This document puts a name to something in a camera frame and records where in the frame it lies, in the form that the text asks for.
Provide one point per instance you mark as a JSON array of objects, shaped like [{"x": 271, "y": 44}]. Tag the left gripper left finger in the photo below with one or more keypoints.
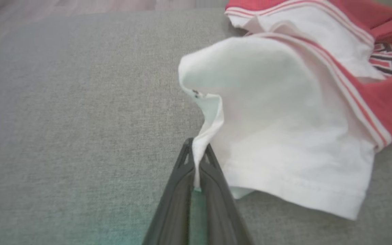
[{"x": 175, "y": 204}]

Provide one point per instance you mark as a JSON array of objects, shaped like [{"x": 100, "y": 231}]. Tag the red and white garment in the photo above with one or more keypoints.
[{"x": 277, "y": 119}]

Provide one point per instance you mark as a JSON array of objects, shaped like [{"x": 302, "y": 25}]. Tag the large grey sofa ottoman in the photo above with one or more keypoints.
[{"x": 80, "y": 119}]

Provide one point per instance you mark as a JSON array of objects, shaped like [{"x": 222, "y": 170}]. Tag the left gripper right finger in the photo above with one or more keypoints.
[{"x": 221, "y": 211}]

